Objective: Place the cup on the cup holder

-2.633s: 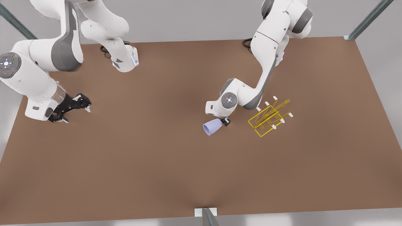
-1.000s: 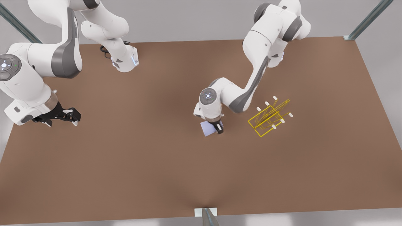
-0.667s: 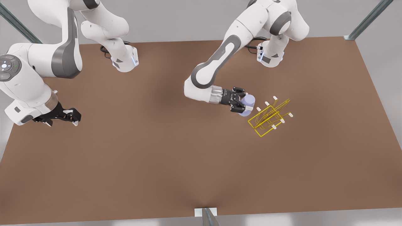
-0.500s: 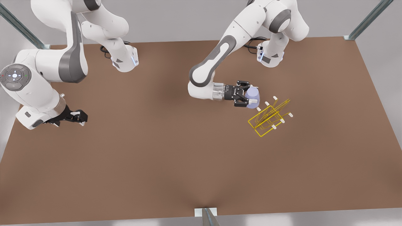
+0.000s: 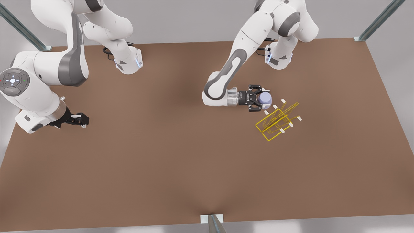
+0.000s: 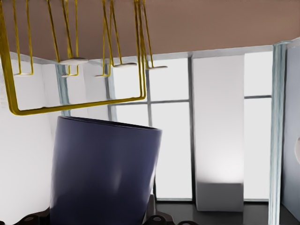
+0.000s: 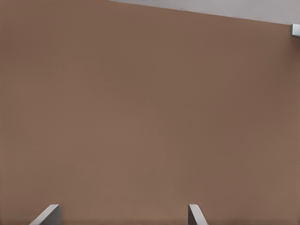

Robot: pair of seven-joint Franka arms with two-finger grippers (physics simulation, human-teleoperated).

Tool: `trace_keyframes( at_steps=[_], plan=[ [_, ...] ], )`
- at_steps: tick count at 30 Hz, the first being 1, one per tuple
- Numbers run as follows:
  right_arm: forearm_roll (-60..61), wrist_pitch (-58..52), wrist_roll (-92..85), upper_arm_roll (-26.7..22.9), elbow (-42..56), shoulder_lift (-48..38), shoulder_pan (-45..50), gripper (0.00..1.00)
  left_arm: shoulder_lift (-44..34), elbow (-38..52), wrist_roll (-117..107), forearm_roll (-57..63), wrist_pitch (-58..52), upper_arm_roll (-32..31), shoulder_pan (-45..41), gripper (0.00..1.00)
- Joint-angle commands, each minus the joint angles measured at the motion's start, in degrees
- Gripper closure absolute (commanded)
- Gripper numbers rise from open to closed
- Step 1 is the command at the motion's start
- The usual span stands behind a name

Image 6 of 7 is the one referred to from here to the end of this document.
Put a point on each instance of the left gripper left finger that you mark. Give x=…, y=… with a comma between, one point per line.
x=32, y=218

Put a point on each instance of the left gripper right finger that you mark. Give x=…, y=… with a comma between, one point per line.
x=157, y=217

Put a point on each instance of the dark blue cup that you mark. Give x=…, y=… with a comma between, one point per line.
x=103, y=168

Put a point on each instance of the silver frame post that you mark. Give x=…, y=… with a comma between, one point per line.
x=277, y=131
x=62, y=89

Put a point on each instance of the silver frame beam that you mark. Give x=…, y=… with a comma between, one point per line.
x=211, y=53

